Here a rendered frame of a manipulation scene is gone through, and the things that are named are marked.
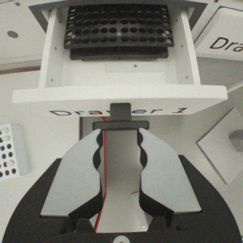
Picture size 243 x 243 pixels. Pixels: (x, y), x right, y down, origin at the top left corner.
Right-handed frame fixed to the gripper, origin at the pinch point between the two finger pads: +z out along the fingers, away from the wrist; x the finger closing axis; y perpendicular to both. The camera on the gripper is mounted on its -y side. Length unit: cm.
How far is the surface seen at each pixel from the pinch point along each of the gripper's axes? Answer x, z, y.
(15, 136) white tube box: -24.6, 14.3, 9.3
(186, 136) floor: 54, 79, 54
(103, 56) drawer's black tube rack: -2.6, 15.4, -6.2
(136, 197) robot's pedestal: 11, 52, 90
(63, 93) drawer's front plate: -6.8, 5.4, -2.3
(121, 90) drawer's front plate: 0.3, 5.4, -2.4
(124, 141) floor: 3, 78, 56
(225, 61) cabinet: 32.4, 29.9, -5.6
